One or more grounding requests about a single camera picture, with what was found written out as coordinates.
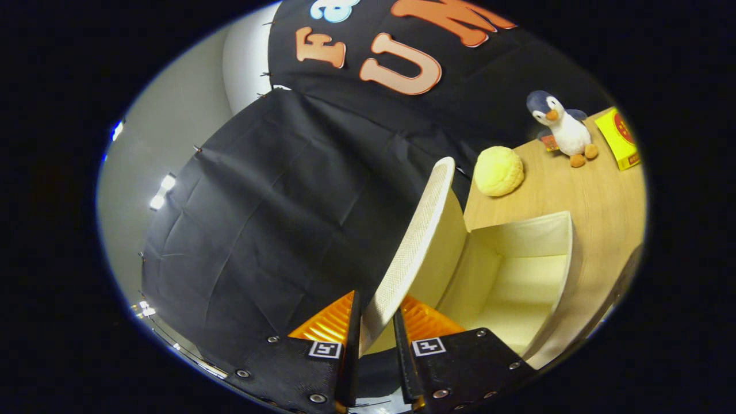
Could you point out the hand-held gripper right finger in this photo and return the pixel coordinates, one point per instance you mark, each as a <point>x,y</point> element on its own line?
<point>402,356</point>

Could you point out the beige fabric storage box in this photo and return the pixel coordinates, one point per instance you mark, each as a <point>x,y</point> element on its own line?
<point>517,287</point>

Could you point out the yellow book with red circle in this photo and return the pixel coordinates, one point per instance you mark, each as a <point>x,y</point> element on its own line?
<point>618,138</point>

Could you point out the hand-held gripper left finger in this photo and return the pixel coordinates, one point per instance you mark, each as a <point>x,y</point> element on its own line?
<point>352,356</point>

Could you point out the ceiling light panel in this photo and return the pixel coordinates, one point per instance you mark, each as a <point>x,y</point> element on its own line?
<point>163,191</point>

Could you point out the blue white penguin plush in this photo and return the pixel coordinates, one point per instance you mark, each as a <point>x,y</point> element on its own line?
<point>566,132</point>

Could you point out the yellow round plush ball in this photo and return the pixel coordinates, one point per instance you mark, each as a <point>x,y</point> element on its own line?
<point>499,171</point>

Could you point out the ceiling strip light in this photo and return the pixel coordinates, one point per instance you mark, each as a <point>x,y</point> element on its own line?
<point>117,130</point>

